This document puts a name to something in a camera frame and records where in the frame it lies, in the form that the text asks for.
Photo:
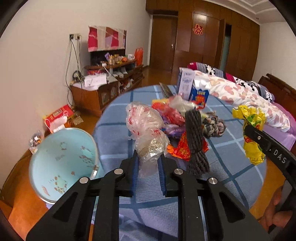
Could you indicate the blue Look juice carton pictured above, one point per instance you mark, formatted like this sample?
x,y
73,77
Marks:
x,y
199,94

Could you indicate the heart pattern quilt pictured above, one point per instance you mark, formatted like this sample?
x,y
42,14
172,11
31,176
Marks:
x,y
237,95

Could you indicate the purple snack wrapper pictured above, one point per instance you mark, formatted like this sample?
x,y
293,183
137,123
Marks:
x,y
174,131

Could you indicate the person's right hand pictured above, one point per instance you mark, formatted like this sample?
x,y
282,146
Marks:
x,y
271,217

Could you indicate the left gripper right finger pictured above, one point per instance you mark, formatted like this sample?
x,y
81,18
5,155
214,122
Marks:
x,y
206,209

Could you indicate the white tall milk carton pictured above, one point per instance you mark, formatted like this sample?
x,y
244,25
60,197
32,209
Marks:
x,y
185,81

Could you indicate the red plastic bag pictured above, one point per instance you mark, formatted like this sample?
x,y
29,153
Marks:
x,y
169,115

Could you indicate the dark patterned flat packet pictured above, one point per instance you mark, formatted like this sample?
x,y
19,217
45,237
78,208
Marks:
x,y
166,91

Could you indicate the light blue trash bucket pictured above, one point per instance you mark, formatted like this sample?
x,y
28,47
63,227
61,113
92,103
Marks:
x,y
61,159

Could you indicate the orange red foil wrapper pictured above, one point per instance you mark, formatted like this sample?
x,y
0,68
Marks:
x,y
182,150

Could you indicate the white box on cabinet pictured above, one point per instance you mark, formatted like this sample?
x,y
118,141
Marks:
x,y
95,80

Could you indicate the orange plastic bag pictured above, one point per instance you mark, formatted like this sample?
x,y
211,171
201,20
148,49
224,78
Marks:
x,y
139,53

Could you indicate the yellow snack wrapper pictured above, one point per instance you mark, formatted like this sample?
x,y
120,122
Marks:
x,y
254,121

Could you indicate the wooden TV cabinet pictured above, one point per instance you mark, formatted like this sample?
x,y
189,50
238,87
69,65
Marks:
x,y
121,78

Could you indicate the red cardboard box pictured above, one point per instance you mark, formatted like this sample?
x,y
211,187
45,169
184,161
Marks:
x,y
59,119

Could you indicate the wall power socket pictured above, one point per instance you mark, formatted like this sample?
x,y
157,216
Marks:
x,y
75,36

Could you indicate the red double happiness decoration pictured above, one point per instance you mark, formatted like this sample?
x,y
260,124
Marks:
x,y
198,30

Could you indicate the cow print pillow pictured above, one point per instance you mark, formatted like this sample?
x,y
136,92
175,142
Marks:
x,y
250,85

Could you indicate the red patchwork cloth cover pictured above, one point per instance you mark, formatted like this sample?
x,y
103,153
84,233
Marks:
x,y
101,38

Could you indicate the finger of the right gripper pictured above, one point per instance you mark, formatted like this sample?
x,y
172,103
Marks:
x,y
279,155

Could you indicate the wooden door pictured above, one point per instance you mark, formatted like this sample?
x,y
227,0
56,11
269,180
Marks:
x,y
163,40

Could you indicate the white mug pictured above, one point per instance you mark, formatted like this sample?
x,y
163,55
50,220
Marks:
x,y
131,57

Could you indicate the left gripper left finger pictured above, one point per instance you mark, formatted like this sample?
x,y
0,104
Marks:
x,y
89,207

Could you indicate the clear red-printed plastic bag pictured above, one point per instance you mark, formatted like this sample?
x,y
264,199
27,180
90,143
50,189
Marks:
x,y
150,142

